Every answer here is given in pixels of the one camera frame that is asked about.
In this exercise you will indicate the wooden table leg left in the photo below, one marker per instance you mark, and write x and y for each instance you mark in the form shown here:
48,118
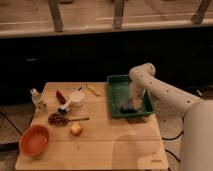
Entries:
55,14

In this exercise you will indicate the small yellow apple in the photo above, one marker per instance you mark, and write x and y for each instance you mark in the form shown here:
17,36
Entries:
76,129

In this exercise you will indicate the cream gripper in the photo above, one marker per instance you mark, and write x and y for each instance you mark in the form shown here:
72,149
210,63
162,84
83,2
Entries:
136,99

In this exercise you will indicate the wooden table leg right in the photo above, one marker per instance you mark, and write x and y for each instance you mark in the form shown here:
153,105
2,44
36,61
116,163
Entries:
199,15

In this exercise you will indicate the blue sponge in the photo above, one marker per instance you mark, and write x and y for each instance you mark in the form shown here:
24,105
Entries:
126,106

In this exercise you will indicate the white handled brush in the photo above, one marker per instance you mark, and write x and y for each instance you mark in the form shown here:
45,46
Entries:
66,107

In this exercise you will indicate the wooden table leg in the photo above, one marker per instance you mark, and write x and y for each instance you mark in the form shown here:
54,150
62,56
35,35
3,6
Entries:
55,14
199,15
118,13

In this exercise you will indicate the red sausage toy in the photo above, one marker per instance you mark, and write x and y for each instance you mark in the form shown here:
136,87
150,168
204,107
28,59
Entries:
60,97

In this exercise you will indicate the wooden table leg middle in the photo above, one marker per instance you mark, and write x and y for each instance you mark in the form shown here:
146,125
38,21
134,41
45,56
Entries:
118,13

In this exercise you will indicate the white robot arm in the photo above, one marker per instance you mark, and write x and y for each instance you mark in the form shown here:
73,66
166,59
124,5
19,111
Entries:
196,152

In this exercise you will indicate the clear spray bottle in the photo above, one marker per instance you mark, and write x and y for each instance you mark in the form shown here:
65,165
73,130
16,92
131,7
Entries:
38,100

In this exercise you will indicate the green plastic tray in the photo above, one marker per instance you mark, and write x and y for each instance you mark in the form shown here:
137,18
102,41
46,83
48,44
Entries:
118,93

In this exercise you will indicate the white cup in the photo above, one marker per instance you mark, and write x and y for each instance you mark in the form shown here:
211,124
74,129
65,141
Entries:
76,98

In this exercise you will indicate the yellow banana toy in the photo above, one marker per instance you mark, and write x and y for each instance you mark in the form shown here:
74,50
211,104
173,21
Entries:
93,90

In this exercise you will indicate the wooden spoon with brown bits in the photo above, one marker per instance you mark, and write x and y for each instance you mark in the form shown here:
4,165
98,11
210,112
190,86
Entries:
58,120

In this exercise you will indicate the orange bowl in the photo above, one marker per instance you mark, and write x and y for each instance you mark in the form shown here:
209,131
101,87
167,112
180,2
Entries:
34,140

